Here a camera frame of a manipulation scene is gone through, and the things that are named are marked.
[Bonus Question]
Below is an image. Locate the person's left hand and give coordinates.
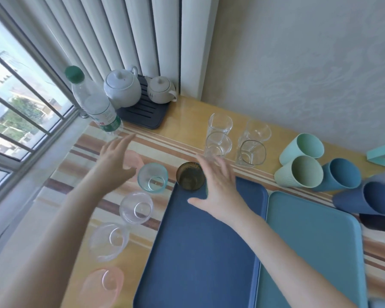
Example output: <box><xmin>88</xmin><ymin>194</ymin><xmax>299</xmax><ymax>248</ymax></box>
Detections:
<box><xmin>89</xmin><ymin>133</ymin><xmax>137</xmax><ymax>191</ymax></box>

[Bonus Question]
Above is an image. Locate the person's right hand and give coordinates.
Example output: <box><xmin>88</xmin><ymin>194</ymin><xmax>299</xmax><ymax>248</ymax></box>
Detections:
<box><xmin>188</xmin><ymin>153</ymin><xmax>245</xmax><ymax>227</ymax></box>

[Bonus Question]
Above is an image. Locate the person's left forearm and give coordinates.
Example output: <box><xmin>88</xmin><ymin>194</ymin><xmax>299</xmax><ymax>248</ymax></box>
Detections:
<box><xmin>0</xmin><ymin>176</ymin><xmax>116</xmax><ymax>308</ymax></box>

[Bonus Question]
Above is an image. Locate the person's right forearm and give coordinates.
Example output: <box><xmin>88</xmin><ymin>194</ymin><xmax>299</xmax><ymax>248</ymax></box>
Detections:
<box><xmin>226</xmin><ymin>210</ymin><xmax>357</xmax><ymax>308</ymax></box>

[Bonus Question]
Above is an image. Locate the pink round glass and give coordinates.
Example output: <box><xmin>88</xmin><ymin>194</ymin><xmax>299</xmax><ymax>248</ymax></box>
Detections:
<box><xmin>80</xmin><ymin>266</ymin><xmax>125</xmax><ymax>308</ymax></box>
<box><xmin>123</xmin><ymin>150</ymin><xmax>145</xmax><ymax>182</ymax></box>

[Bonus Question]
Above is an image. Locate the teal round glass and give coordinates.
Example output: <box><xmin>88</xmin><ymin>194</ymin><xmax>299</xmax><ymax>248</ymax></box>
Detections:
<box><xmin>137</xmin><ymin>163</ymin><xmax>169</xmax><ymax>193</ymax></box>

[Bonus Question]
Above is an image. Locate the clear tall glass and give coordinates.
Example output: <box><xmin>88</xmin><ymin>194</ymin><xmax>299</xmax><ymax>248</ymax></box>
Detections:
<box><xmin>235</xmin><ymin>140</ymin><xmax>267</xmax><ymax>168</ymax></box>
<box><xmin>205</xmin><ymin>131</ymin><xmax>233</xmax><ymax>166</ymax></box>
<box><xmin>241</xmin><ymin>120</ymin><xmax>272</xmax><ymax>148</ymax></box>
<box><xmin>207</xmin><ymin>113</ymin><xmax>233</xmax><ymax>138</ymax></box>

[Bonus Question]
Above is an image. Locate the amber textured glass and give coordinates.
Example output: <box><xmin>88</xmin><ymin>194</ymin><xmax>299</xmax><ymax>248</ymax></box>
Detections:
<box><xmin>176</xmin><ymin>162</ymin><xmax>207</xmax><ymax>192</ymax></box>

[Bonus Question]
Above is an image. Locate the clear round glass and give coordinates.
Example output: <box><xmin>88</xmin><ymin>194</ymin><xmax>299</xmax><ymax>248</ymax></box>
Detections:
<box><xmin>89</xmin><ymin>222</ymin><xmax>131</xmax><ymax>263</ymax></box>
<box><xmin>119</xmin><ymin>192</ymin><xmax>154</xmax><ymax>226</ymax></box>

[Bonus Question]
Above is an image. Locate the dark blue tray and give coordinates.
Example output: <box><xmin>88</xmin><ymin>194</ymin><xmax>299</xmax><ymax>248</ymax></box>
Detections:
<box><xmin>133</xmin><ymin>176</ymin><xmax>270</xmax><ymax>308</ymax></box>

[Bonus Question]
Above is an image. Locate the striped tablecloth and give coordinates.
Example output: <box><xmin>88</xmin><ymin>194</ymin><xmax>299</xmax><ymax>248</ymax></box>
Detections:
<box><xmin>34</xmin><ymin>122</ymin><xmax>385</xmax><ymax>308</ymax></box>

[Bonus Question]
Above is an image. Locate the black ribbed drain tray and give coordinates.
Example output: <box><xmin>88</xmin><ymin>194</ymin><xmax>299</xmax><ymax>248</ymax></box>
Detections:
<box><xmin>115</xmin><ymin>74</ymin><xmax>171</xmax><ymax>130</ymax></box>

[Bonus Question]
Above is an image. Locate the light green cup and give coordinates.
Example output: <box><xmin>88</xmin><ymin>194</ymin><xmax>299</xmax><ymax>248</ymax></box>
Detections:
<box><xmin>279</xmin><ymin>133</ymin><xmax>325</xmax><ymax>166</ymax></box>
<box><xmin>274</xmin><ymin>155</ymin><xmax>324</xmax><ymax>189</ymax></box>

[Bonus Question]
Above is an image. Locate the clear green-capped water bottle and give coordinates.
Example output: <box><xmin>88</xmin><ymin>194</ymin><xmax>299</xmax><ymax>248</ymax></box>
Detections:
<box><xmin>64</xmin><ymin>65</ymin><xmax>124</xmax><ymax>137</ymax></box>

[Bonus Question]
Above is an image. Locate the small white teapot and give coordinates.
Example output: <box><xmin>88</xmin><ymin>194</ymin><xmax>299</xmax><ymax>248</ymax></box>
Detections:
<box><xmin>147</xmin><ymin>76</ymin><xmax>178</xmax><ymax>104</ymax></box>

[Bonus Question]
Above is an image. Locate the large white teapot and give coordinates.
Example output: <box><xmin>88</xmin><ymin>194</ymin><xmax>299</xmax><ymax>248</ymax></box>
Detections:
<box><xmin>103</xmin><ymin>66</ymin><xmax>142</xmax><ymax>108</ymax></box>

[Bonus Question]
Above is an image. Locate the teal tray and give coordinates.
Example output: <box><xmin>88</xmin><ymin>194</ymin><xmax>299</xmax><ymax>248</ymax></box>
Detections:
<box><xmin>256</xmin><ymin>191</ymin><xmax>368</xmax><ymax>308</ymax></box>

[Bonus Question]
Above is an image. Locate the medium blue cup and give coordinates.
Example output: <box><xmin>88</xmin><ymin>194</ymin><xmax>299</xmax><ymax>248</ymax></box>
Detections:
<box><xmin>312</xmin><ymin>158</ymin><xmax>362</xmax><ymax>193</ymax></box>

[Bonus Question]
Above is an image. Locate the window with metal bars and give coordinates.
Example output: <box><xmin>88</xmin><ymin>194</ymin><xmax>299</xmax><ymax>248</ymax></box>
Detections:
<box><xmin>0</xmin><ymin>0</ymin><xmax>81</xmax><ymax>218</ymax></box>

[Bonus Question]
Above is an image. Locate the white pleated curtain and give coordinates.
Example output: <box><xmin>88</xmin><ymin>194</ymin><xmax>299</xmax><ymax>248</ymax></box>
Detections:
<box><xmin>0</xmin><ymin>0</ymin><xmax>219</xmax><ymax>120</ymax></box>

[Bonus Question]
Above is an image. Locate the navy cup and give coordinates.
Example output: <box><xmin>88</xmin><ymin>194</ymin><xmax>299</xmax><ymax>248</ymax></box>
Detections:
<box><xmin>359</xmin><ymin>213</ymin><xmax>385</xmax><ymax>234</ymax></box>

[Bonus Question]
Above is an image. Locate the teal box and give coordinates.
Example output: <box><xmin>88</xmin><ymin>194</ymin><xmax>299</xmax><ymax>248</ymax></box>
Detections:
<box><xmin>366</xmin><ymin>144</ymin><xmax>385</xmax><ymax>167</ymax></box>

